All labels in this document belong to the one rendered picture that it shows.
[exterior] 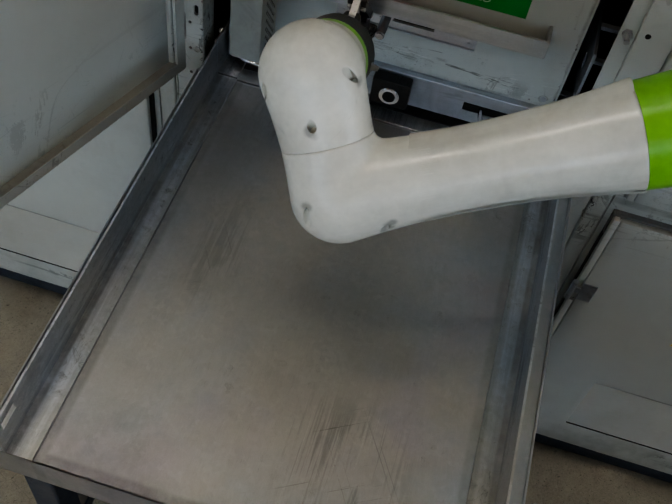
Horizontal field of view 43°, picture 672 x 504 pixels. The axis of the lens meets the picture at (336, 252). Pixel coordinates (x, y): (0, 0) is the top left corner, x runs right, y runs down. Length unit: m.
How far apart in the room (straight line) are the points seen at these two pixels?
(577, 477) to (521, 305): 0.94
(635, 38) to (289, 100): 0.54
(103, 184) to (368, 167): 0.93
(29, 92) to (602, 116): 0.74
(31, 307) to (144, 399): 1.14
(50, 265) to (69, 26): 0.93
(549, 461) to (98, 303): 1.25
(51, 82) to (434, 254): 0.58
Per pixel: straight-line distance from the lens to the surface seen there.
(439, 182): 0.87
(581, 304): 1.61
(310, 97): 0.85
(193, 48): 1.41
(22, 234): 2.02
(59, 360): 1.11
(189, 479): 1.03
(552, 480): 2.07
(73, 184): 1.77
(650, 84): 0.91
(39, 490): 1.22
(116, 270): 1.17
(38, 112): 1.27
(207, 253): 1.18
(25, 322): 2.16
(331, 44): 0.86
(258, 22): 1.23
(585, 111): 0.89
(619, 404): 1.87
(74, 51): 1.27
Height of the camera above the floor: 1.80
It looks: 53 degrees down
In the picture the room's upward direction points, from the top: 11 degrees clockwise
